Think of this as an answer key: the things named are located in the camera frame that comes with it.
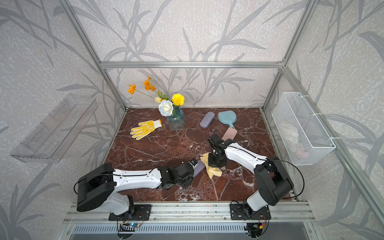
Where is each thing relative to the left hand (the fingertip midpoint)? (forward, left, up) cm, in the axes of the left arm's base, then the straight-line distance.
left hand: (191, 177), depth 84 cm
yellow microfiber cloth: (+1, -11, +7) cm, 13 cm away
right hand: (+7, -11, +2) cm, 14 cm away
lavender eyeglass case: (+5, -4, +3) cm, 7 cm away
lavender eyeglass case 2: (+41, -10, +2) cm, 42 cm away
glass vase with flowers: (+25, +10, +31) cm, 41 cm away
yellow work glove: (+37, +35, -2) cm, 50 cm away
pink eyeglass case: (+29, -26, +1) cm, 39 cm away
